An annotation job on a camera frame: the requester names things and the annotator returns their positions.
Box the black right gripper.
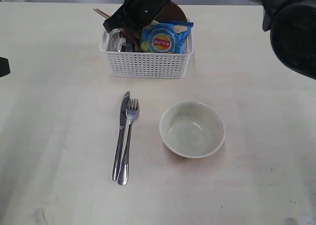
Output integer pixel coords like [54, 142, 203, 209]
[103, 0, 169, 32]

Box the brown wooden spoon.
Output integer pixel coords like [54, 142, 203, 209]
[120, 28, 142, 52]

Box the brown round wooden plate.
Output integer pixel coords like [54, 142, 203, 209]
[155, 1, 187, 22]

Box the silver fork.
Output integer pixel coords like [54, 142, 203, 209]
[118, 98, 139, 185]

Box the grey-green ceramic bowl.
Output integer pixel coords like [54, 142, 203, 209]
[159, 101, 226, 159]

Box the silver table knife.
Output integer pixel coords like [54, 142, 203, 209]
[112, 91, 130, 180]

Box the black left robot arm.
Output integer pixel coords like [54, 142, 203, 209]
[0, 57, 10, 77]

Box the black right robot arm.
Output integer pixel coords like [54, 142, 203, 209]
[103, 0, 316, 79]

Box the silver metal spoon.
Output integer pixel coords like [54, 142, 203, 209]
[107, 30, 135, 52]

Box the blue chips bag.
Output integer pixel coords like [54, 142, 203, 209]
[140, 21, 194, 54]

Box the white perforated plastic basket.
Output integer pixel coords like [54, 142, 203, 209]
[99, 31, 194, 79]

